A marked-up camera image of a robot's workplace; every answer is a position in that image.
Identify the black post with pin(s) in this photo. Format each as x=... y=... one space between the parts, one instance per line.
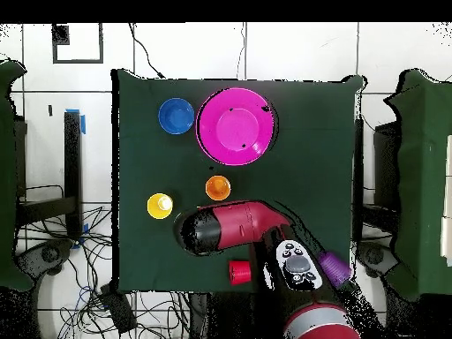
x=72 y=159

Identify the black square frame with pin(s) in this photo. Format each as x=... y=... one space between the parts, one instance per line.
x=60 y=35

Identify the black power strip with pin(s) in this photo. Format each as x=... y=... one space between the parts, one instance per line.
x=118 y=309

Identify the white board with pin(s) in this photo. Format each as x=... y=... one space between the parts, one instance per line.
x=447 y=197

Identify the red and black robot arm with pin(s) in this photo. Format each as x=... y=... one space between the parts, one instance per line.
x=240 y=226

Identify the blue bowl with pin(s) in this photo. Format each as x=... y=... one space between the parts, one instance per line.
x=176 y=116

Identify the purple cup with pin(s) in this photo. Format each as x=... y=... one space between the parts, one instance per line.
x=335 y=268

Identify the blue tape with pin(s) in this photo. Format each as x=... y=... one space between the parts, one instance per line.
x=83 y=123

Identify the red cup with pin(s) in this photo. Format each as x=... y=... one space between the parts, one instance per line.
x=240 y=272

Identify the dark green tablecloth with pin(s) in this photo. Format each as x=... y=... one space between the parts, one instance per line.
x=159 y=159

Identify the green-clothed side table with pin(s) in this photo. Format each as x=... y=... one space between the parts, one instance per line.
x=7 y=176
x=423 y=176

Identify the orange cup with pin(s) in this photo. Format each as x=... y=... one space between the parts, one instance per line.
x=218 y=188

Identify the yellow cup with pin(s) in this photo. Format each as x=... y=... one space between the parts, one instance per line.
x=159 y=206

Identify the black wheeled base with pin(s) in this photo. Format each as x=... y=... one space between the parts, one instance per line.
x=51 y=254
x=374 y=255

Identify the large pink bowl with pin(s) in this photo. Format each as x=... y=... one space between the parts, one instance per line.
x=235 y=127

